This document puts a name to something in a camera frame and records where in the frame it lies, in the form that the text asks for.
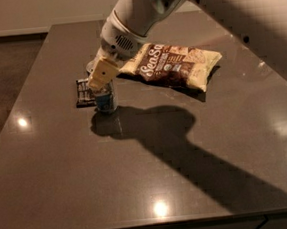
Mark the silver blue redbull can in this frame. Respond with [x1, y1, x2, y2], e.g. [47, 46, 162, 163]
[86, 58, 119, 116]

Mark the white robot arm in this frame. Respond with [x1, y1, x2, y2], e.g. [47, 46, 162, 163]
[88, 0, 287, 90]

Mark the yellow brown snack bag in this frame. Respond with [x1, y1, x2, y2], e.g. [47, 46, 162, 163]
[120, 43, 222, 92]

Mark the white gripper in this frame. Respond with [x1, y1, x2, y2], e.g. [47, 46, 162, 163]
[87, 10, 148, 91]

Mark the dark rxbar chocolate bar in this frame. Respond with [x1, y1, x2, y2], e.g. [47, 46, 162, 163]
[76, 78, 96, 108]

